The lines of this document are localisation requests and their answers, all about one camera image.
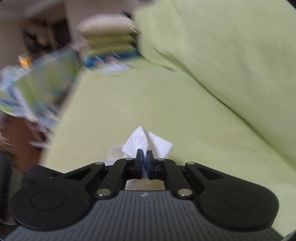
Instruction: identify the white paper towel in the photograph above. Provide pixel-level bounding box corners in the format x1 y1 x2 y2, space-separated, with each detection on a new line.
121 126 174 191

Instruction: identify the light green bed sheet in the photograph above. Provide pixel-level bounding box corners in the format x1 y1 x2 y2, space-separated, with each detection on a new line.
42 58 295 235

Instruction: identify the blue patterned package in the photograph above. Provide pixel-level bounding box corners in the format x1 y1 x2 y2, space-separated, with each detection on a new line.
81 51 140 74

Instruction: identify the white folded towel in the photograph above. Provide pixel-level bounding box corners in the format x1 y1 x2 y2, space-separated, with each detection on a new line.
76 14 138 35

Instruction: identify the light green pillow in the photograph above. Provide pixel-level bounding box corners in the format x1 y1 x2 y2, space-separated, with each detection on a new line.
133 1 295 162

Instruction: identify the green white plastic bag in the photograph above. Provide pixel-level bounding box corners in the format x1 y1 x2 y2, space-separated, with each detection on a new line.
1 47 81 149

